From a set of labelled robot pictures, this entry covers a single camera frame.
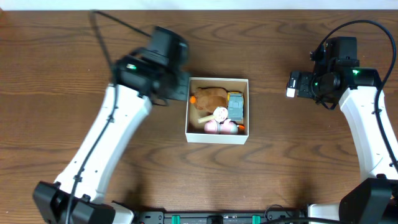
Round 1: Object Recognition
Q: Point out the brown plush with orange top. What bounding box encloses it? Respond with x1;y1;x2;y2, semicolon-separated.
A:
189;88;228;113

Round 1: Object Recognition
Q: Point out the yellow grey toy truck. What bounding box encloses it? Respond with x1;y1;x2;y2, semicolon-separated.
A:
227;91;244;121

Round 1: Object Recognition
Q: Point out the pink duck toy with hat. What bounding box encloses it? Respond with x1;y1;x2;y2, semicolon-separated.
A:
204;119;245;135

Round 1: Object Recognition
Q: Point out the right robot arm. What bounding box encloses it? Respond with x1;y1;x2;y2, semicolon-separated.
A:
287;37;397;223

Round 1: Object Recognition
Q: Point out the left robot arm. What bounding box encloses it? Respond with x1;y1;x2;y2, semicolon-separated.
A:
33;27;190;223

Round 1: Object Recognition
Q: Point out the white cardboard box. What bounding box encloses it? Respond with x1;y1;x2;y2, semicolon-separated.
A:
185;77;249;144

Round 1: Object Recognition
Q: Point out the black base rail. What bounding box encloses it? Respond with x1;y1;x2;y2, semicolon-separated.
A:
133;203;371;224

